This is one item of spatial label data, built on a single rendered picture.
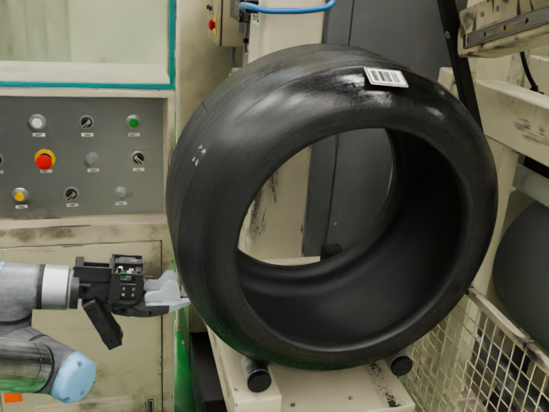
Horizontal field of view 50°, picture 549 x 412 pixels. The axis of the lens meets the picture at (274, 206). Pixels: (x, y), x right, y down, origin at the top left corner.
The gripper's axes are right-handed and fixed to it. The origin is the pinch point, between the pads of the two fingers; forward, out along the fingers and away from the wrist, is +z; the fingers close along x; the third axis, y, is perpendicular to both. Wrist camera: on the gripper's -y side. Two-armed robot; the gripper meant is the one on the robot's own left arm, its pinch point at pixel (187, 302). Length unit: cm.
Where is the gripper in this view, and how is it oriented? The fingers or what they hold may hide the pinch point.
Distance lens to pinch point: 109.1
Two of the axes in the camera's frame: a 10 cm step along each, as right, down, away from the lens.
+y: 1.9, -9.2, -3.5
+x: -2.4, -3.9, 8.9
